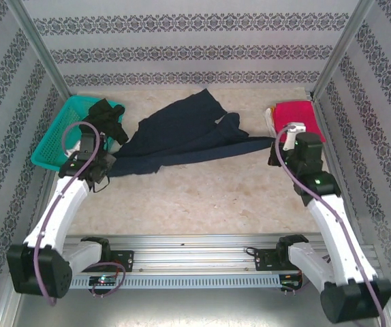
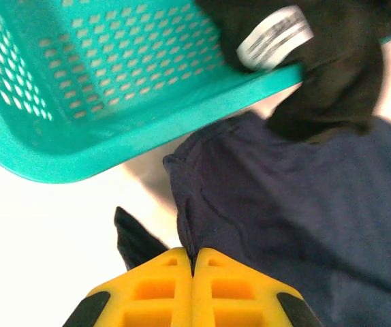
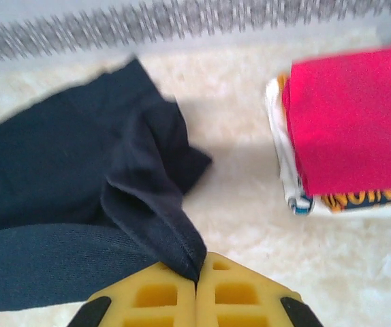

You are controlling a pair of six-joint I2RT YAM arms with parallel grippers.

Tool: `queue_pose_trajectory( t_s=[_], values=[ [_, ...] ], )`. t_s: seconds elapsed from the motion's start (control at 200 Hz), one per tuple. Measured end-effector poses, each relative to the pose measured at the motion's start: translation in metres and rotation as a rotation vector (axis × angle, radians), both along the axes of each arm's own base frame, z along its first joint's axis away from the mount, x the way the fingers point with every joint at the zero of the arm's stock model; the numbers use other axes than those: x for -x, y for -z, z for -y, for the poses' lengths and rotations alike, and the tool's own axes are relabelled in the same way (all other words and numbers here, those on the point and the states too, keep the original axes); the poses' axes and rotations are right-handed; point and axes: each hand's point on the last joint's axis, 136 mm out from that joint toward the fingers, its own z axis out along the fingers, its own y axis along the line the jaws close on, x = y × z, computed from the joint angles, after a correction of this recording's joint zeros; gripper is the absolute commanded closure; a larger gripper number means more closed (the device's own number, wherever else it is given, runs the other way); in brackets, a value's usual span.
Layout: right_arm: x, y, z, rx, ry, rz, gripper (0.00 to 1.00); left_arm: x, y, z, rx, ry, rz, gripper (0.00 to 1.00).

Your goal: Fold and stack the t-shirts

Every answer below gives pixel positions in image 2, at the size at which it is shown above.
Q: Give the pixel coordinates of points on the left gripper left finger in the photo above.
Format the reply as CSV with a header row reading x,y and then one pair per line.
x,y
182,299

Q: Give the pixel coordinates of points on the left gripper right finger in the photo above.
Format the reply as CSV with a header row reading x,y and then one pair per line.
x,y
202,299

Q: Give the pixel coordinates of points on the navy blue t-shirt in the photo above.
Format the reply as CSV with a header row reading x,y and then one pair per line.
x,y
284,221

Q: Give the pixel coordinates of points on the teal plastic basket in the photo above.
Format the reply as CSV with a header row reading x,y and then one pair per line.
x,y
79,143

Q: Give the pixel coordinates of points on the black t-shirt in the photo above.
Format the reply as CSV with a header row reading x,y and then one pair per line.
x,y
335,85

